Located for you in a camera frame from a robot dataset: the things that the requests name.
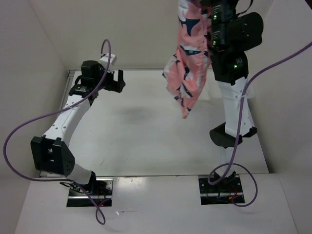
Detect pink shark print shorts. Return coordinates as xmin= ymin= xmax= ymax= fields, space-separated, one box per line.
xmin=162 ymin=0 xmax=212 ymax=118

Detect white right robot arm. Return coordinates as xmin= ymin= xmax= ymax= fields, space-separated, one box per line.
xmin=200 ymin=0 xmax=264 ymax=192

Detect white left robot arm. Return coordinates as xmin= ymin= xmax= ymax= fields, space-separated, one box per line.
xmin=31 ymin=56 xmax=125 ymax=195

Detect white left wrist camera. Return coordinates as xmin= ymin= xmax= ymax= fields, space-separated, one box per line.
xmin=99 ymin=54 xmax=117 ymax=73

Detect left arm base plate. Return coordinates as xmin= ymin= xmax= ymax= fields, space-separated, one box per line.
xmin=60 ymin=177 xmax=114 ymax=207

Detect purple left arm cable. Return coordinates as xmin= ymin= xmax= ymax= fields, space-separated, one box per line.
xmin=3 ymin=39 xmax=113 ymax=225

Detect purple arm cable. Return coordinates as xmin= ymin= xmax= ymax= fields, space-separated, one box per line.
xmin=3 ymin=39 xmax=113 ymax=225
xmin=207 ymin=41 xmax=312 ymax=207

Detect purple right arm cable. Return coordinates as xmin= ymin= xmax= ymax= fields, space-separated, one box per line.
xmin=207 ymin=41 xmax=312 ymax=207

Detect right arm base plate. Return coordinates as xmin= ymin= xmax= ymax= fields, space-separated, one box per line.
xmin=198 ymin=175 xmax=245 ymax=205

